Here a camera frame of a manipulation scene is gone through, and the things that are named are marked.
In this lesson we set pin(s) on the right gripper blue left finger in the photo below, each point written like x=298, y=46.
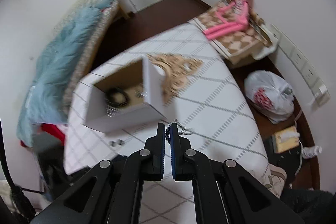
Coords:
x=155, y=162

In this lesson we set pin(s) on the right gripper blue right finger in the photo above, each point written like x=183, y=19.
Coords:
x=180, y=168

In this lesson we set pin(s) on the white cardboard box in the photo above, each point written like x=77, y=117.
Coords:
x=130, y=96

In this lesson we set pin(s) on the black smart watch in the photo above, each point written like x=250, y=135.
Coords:
x=116, y=97

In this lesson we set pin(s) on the right black stud earring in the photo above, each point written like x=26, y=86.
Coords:
x=120, y=142

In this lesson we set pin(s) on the white checked tablecloth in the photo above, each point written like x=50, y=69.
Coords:
x=211, y=105

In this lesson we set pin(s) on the white plastic bag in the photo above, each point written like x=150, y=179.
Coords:
x=270, y=94

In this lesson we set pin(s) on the yellow tissue box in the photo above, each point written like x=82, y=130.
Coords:
x=285, y=140

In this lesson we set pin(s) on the red bed sheet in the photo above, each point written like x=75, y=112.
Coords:
x=26, y=132

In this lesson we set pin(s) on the brown checkered cushion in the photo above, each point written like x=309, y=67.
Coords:
x=238, y=48

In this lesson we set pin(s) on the light blue duvet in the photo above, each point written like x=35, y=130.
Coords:
x=54, y=67

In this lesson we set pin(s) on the pink panther plush toy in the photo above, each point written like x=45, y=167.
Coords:
x=233, y=17

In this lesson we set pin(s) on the bed mattress with woven edge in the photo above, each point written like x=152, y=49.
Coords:
x=109, y=9

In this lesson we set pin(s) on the white wall power strip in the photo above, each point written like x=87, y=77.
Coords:
x=304, y=67

